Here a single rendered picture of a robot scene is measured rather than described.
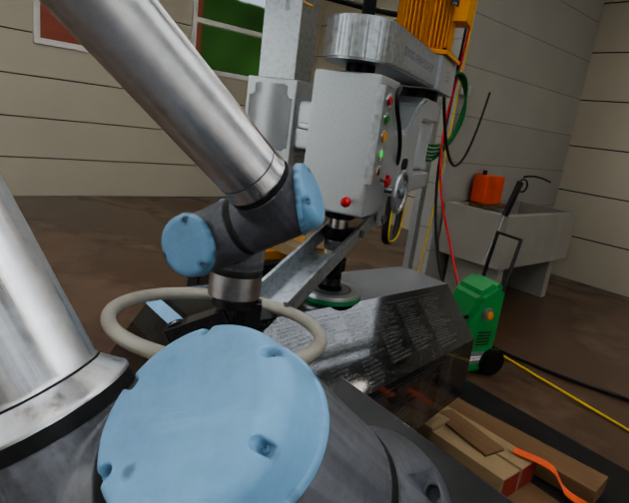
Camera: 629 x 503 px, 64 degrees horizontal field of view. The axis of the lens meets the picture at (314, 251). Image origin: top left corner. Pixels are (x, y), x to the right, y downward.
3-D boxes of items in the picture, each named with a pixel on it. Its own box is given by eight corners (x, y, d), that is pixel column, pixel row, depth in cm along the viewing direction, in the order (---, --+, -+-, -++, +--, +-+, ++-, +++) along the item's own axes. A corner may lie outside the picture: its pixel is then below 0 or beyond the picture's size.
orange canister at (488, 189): (461, 204, 466) (468, 168, 458) (490, 203, 499) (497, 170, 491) (482, 209, 451) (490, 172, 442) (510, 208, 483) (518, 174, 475)
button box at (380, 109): (370, 182, 157) (385, 87, 150) (379, 184, 156) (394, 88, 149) (362, 184, 149) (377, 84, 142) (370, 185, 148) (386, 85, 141)
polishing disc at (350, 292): (327, 277, 187) (328, 274, 187) (372, 295, 173) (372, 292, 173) (285, 285, 172) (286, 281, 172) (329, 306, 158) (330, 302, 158)
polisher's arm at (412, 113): (379, 203, 239) (396, 95, 227) (427, 212, 230) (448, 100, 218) (314, 222, 173) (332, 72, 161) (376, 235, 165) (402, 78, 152)
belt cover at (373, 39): (395, 100, 234) (401, 62, 230) (449, 105, 225) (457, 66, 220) (305, 69, 149) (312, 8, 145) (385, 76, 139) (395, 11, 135)
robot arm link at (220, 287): (208, 275, 82) (213, 261, 92) (204, 303, 83) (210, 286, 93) (263, 281, 83) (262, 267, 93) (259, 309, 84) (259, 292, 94)
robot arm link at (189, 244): (209, 197, 67) (250, 194, 78) (143, 228, 71) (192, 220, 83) (235, 262, 67) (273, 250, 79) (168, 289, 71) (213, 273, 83)
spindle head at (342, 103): (338, 204, 194) (355, 82, 183) (393, 215, 185) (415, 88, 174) (296, 214, 162) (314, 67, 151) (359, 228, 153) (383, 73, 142)
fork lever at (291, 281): (338, 212, 192) (339, 200, 190) (387, 222, 185) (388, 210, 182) (237, 302, 137) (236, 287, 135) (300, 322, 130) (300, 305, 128)
